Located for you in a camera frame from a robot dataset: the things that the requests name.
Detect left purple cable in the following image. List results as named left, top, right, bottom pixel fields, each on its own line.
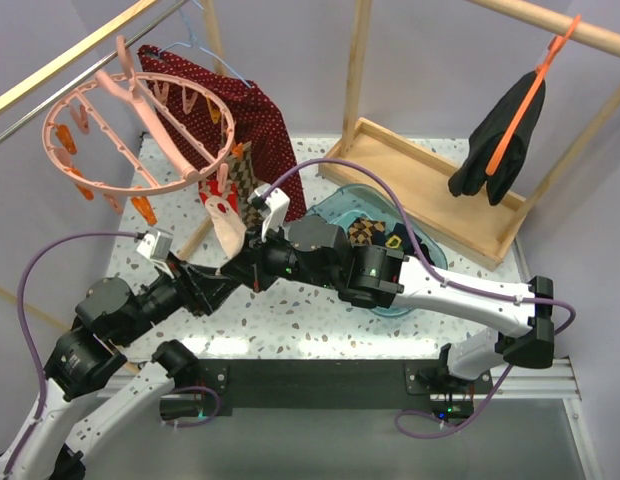
left=0, top=230, right=141, bottom=480

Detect black hanging garment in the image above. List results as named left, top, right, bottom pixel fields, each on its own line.
left=448, top=71, right=546, bottom=206

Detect brown striped hanging socks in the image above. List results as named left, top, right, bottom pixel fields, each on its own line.
left=226, top=142, right=262, bottom=228

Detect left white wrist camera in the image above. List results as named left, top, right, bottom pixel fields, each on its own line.
left=136, top=227, right=173, bottom=276

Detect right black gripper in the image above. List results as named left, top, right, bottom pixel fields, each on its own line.
left=221, top=219, right=339, bottom=295

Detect navy buckle sock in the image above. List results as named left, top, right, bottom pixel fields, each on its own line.
left=384, top=223, right=415, bottom=255

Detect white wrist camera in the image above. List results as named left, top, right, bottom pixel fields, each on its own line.
left=136, top=227, right=173, bottom=276
left=249, top=183, right=290, bottom=242

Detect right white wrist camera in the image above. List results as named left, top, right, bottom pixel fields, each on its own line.
left=249, top=183, right=290, bottom=242

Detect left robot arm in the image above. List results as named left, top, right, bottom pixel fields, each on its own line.
left=0, top=260, right=239, bottom=479

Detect orange plastic hanger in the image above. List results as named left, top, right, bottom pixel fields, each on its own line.
left=485, top=14, right=582, bottom=177

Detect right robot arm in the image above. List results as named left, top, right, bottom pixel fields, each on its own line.
left=219, top=215, right=555, bottom=393

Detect blue wire hanger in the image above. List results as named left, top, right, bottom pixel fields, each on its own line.
left=158, top=1, right=252, bottom=89

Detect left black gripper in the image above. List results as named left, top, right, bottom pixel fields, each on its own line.
left=118, top=248, right=239, bottom=343

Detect pink round sock hanger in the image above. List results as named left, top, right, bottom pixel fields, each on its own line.
left=42, top=35, right=235, bottom=226

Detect left wooden clothes rack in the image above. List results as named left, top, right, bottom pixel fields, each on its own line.
left=0, top=0, right=231, bottom=374

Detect right wooden clothes rack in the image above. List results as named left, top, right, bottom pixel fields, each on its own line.
left=329, top=1, right=620, bottom=270

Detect wooden clothes rack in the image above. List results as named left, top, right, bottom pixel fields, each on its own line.
left=0, top=0, right=231, bottom=374
left=329, top=1, right=620, bottom=270

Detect brown checkered sock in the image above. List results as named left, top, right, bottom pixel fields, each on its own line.
left=347, top=217, right=386, bottom=246

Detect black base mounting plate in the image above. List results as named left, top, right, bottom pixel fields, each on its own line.
left=157, top=358, right=494, bottom=426

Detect red polka dot garment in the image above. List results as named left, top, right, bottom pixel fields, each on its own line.
left=136, top=44, right=306, bottom=224

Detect teal plastic basin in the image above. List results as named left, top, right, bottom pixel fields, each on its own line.
left=302, top=183, right=449, bottom=318

